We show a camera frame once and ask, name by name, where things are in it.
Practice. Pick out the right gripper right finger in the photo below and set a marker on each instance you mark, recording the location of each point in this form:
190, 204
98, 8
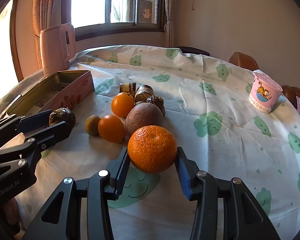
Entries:
244, 217

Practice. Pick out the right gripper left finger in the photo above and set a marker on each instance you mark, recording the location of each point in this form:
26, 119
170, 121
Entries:
60, 216

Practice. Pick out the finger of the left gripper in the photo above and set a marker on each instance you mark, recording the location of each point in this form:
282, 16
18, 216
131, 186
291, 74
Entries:
40, 141
13, 125

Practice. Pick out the dark brown round fruit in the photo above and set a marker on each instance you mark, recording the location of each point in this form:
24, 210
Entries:
62, 114

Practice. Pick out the large orange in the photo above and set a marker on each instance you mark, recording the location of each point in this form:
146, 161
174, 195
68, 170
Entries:
152, 149

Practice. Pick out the pink metal tin box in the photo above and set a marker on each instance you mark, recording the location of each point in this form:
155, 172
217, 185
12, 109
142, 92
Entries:
63, 89

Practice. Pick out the small brown kiwi fruit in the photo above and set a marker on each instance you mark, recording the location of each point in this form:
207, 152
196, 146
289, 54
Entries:
91, 125

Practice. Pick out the small orange tangerine near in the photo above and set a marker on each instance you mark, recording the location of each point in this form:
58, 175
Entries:
111, 129

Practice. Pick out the small orange tangerine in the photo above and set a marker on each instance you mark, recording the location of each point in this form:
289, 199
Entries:
122, 104
111, 129

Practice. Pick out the pink electric kettle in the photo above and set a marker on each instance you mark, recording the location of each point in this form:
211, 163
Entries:
57, 48

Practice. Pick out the white tablecloth green clouds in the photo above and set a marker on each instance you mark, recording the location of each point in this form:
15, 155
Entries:
207, 111

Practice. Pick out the small orange tangerine far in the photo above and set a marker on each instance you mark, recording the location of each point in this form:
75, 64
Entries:
122, 104

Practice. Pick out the purple passion fruit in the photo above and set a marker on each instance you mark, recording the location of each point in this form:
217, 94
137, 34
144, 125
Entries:
143, 114

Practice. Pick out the cut sugarcane piece left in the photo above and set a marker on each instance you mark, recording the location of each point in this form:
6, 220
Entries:
129, 88

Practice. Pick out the cut sugarcane piece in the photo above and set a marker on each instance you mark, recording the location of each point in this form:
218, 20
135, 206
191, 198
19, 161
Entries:
129, 88
143, 93

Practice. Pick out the pink cartoon cup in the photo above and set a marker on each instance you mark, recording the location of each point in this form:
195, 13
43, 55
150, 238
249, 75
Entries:
264, 92

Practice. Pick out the pink curtain left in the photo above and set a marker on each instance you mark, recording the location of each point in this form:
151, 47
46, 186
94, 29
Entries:
48, 13

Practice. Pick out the dark brown wrinkled fruit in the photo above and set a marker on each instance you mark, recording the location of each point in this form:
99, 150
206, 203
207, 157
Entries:
158, 101

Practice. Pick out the cut sugarcane piece right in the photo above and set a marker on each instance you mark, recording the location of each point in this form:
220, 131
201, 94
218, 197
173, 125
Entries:
143, 93

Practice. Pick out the brown leather chair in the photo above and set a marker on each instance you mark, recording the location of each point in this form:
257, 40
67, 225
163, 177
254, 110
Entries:
244, 61

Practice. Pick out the dark round stool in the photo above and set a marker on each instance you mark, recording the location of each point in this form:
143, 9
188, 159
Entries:
191, 50

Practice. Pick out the beige curtain right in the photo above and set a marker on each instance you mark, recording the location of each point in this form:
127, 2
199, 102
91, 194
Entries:
169, 26

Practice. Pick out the window with dark frame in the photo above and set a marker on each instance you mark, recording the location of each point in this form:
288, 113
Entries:
93, 18

